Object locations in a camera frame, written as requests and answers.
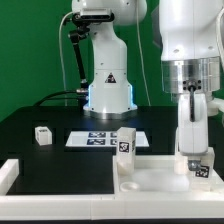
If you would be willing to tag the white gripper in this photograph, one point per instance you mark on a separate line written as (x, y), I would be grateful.
(193, 135)

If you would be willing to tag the camera on black mount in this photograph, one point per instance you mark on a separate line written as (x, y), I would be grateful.
(82, 20)

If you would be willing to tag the white square tabletop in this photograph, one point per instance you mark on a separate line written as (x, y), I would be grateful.
(156, 174)

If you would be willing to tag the white marker base plate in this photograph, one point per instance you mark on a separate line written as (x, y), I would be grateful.
(92, 139)

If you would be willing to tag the white U-shaped obstacle fence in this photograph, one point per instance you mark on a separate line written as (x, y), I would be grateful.
(118, 205)

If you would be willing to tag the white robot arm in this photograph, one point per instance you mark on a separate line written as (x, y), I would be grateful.
(191, 56)

